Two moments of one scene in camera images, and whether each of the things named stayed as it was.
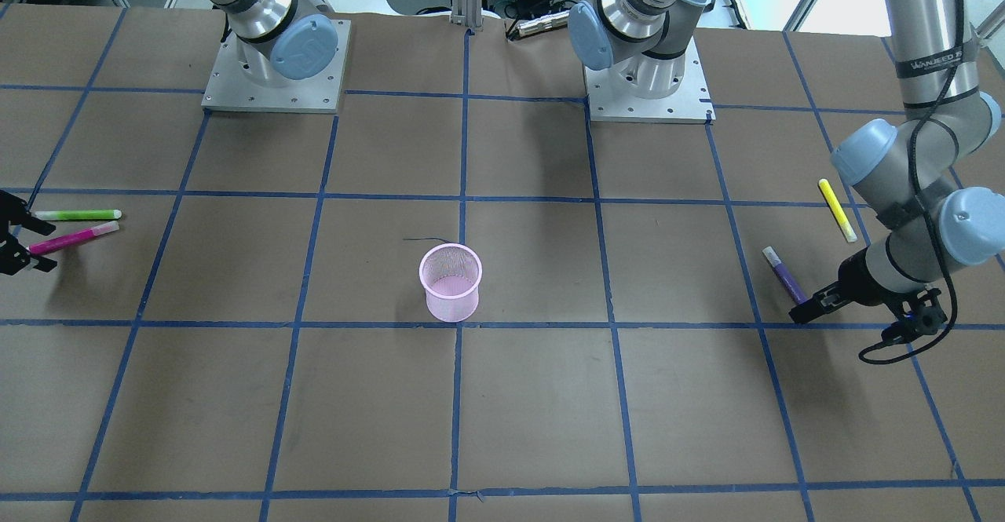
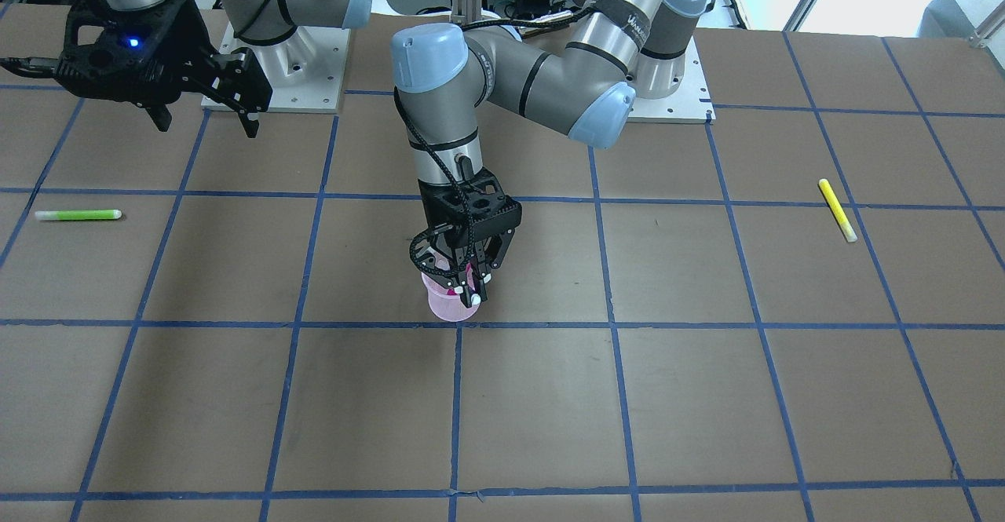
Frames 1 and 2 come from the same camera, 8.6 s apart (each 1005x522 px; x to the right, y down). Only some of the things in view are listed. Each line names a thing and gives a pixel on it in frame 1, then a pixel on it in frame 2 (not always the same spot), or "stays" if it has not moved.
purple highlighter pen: x=793 y=286 → x=473 y=267
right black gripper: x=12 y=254 → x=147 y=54
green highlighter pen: x=78 y=214 stays
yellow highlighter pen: x=837 y=211 stays
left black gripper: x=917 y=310 → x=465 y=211
